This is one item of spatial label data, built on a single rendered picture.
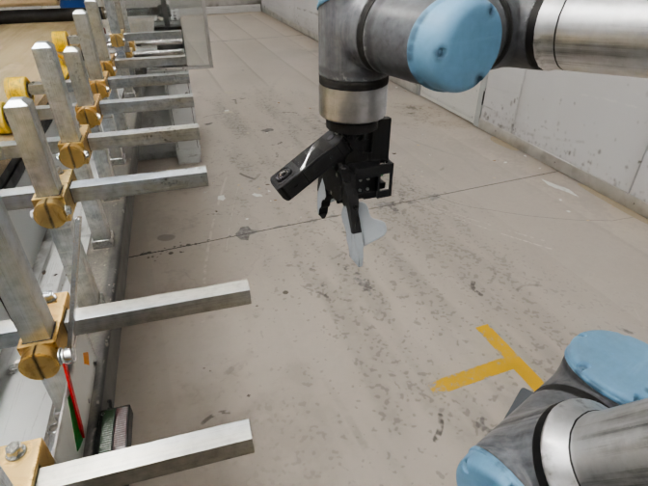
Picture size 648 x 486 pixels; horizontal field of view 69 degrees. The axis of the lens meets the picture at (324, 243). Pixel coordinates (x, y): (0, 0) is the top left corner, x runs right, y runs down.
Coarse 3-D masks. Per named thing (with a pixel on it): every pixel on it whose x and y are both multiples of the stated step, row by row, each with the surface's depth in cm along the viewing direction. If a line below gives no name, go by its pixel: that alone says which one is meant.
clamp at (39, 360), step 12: (60, 300) 73; (60, 312) 71; (60, 324) 69; (60, 336) 68; (24, 348) 65; (36, 348) 65; (48, 348) 66; (24, 360) 64; (36, 360) 65; (48, 360) 65; (24, 372) 65; (36, 372) 66; (48, 372) 66
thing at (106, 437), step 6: (108, 414) 76; (114, 414) 76; (102, 420) 75; (108, 420) 75; (102, 426) 74; (108, 426) 74; (102, 432) 73; (108, 432) 73; (102, 438) 72; (108, 438) 72; (102, 444) 72; (108, 444) 72; (102, 450) 71; (108, 450) 71
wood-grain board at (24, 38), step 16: (0, 32) 240; (16, 32) 240; (32, 32) 240; (48, 32) 240; (0, 48) 208; (16, 48) 208; (80, 48) 218; (0, 64) 185; (16, 64) 185; (32, 64) 185; (0, 80) 166; (32, 80) 166; (0, 96) 150; (0, 160) 110
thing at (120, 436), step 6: (120, 408) 77; (126, 408) 77; (120, 414) 76; (126, 414) 76; (120, 420) 75; (126, 420) 75; (120, 426) 74; (126, 426) 74; (120, 432) 73; (114, 438) 72; (120, 438) 72; (114, 444) 72; (120, 444) 72
